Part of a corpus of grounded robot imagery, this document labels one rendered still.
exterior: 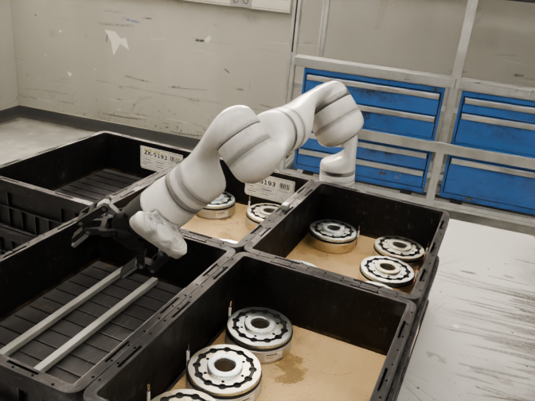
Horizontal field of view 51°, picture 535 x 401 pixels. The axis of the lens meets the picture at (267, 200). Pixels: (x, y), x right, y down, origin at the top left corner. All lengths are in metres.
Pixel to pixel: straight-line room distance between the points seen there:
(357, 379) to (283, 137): 0.37
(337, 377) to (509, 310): 0.64
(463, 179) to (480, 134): 0.25
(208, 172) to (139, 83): 3.71
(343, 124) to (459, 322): 0.54
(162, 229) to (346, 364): 0.34
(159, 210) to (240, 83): 3.34
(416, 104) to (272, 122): 2.21
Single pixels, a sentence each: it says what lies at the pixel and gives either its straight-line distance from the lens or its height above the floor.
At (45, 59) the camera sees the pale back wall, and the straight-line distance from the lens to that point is 4.91.
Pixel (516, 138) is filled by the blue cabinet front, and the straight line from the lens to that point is 3.03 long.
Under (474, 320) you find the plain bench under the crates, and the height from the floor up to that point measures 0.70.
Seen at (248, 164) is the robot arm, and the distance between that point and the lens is 0.73.
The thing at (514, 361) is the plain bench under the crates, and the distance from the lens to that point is 1.25.
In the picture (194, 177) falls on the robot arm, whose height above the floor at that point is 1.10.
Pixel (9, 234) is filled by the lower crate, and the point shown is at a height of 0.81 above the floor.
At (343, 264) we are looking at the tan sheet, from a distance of 1.16.
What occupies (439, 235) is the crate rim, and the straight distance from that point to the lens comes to 1.13.
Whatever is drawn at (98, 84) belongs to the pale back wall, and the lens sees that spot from 4.66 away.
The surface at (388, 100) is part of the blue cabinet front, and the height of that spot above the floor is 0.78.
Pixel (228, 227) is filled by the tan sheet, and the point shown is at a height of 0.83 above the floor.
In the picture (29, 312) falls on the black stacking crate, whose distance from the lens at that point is 1.00.
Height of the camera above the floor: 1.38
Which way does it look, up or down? 23 degrees down
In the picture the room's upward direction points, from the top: 6 degrees clockwise
